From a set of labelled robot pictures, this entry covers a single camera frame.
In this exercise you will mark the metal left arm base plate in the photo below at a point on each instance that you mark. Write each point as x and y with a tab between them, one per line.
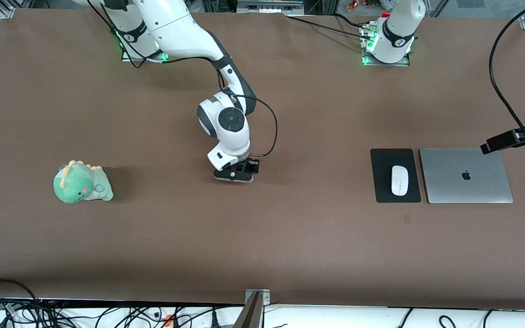
367	57

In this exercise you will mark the black mouse pad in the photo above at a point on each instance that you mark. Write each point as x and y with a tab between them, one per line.
381	177

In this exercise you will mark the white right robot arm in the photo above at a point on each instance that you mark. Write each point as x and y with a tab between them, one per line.
176	27

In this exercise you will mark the grey metal box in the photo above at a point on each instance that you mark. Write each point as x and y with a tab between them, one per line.
269	5

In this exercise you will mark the silver laptop with apple logo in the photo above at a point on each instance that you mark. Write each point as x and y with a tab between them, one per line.
465	175

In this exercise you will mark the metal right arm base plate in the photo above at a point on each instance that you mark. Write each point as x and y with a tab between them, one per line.
128	57

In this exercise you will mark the metal table edge bracket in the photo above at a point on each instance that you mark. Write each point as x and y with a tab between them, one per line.
255	305

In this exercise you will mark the white computer mouse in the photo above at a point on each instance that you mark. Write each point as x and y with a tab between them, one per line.
399	180

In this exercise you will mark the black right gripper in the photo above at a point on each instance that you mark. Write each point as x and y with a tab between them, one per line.
253	164

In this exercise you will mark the green dinosaur plush toy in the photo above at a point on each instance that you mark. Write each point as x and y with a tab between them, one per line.
80	184

